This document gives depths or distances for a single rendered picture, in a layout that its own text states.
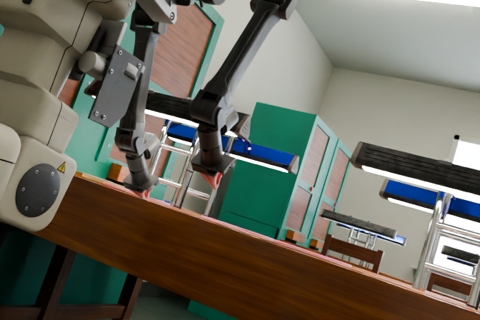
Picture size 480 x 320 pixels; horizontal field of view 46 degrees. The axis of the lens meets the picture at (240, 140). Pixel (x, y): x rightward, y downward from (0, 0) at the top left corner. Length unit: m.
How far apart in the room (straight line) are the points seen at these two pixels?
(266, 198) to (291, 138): 0.52
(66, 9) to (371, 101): 6.10
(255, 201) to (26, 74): 3.60
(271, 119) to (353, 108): 2.51
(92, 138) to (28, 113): 1.34
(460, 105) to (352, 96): 1.24
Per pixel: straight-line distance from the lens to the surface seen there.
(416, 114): 6.92
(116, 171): 2.53
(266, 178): 4.59
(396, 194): 2.15
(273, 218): 4.51
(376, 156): 1.62
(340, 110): 7.11
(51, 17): 1.12
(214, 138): 1.42
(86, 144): 2.41
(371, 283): 1.27
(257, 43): 1.48
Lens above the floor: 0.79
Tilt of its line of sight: 8 degrees up
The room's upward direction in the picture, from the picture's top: 18 degrees clockwise
